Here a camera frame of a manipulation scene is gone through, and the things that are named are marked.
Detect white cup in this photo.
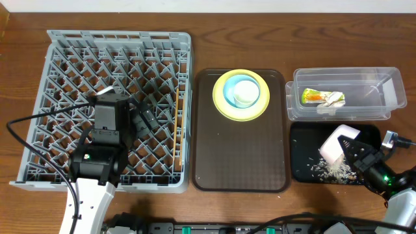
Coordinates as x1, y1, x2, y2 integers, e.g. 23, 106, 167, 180
233, 80, 259, 109

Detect white tissue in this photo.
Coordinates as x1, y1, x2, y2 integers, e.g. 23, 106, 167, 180
317, 92, 346, 116

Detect clear plastic bin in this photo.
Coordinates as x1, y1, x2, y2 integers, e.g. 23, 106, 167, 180
285, 67, 407, 122

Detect white rice bowl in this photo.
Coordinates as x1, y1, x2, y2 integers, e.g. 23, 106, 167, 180
319, 124, 360, 165

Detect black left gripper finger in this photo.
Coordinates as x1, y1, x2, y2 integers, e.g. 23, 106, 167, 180
130, 109, 150, 138
140, 103, 159, 129

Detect yellow plate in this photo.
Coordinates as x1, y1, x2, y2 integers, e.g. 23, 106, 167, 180
213, 69, 270, 122

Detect light blue bowl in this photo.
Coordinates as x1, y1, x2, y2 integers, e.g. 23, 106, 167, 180
223, 74, 260, 109

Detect spilled rice pile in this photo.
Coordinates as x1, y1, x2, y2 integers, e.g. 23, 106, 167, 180
309, 157, 359, 185

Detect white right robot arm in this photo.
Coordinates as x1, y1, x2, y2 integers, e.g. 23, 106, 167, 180
338, 135, 415, 233

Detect left wooden chopstick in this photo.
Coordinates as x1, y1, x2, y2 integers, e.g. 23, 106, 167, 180
173, 87, 179, 161

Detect brown serving tray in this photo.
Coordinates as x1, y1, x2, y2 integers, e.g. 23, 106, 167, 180
191, 69, 291, 193

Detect black tray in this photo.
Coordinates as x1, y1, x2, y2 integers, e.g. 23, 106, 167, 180
290, 122, 362, 185

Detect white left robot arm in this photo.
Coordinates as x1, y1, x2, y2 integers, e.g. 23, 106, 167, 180
60, 101, 157, 233

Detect wooden chopstick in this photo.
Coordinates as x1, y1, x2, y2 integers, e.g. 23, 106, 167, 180
179, 98, 185, 169
173, 87, 179, 161

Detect grey plastic dish rack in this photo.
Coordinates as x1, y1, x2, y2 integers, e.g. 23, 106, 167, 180
12, 30, 193, 193

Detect right wooden chopstick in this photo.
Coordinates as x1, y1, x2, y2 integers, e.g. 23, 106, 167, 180
179, 98, 185, 169

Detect yellow green snack wrapper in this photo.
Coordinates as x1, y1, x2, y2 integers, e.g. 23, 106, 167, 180
301, 88, 332, 104

